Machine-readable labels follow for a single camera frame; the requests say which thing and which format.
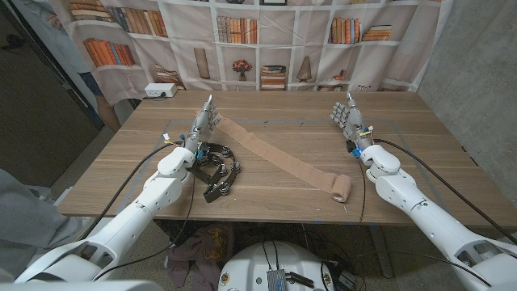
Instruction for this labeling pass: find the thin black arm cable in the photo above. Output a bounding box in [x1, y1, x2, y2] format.
[92, 173, 197, 282]
[357, 155, 367, 226]

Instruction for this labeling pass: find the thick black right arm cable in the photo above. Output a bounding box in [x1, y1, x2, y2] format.
[373, 137, 517, 246]

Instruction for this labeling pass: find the tan adhesive wrap roll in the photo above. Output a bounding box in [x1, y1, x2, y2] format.
[194, 108, 353, 204]

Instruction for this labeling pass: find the black connector bar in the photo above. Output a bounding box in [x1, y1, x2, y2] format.
[288, 271, 315, 289]

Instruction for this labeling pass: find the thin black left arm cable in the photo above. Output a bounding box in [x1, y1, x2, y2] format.
[92, 173, 197, 282]

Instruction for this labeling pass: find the grey table leg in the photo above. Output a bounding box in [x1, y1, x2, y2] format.
[369, 225, 395, 279]

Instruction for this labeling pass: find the dark grey door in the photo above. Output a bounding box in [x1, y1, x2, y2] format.
[0, 0, 104, 188]

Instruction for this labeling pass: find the crumpled purple-brown cloth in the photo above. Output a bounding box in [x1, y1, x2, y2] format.
[165, 224, 235, 291]

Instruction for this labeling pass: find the white power strip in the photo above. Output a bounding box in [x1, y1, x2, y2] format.
[144, 82, 179, 99]

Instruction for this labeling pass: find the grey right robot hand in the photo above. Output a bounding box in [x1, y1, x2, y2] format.
[330, 91, 375, 151]

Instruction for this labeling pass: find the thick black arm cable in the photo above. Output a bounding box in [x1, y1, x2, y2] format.
[373, 137, 517, 246]
[76, 141, 179, 243]

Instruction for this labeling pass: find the standing person in shorts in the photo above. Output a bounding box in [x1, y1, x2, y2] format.
[11, 0, 122, 133]

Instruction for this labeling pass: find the printed bookshelf backdrop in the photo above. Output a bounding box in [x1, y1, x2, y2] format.
[48, 0, 454, 107]

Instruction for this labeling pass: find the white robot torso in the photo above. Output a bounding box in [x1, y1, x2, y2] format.
[217, 241, 335, 291]

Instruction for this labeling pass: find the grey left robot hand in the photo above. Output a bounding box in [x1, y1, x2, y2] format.
[183, 95, 222, 153]

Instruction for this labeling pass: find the grey electronics box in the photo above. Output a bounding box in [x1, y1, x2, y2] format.
[266, 269, 288, 291]

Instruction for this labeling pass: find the black floor power adapter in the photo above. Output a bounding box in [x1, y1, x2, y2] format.
[338, 270, 356, 290]

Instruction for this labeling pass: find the black half-moon tambourine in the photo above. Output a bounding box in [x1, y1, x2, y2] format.
[189, 141, 242, 204]

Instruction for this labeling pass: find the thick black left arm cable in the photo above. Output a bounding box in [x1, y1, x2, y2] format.
[76, 141, 179, 243]

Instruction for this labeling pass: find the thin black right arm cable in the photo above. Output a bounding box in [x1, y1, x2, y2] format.
[357, 155, 367, 226]

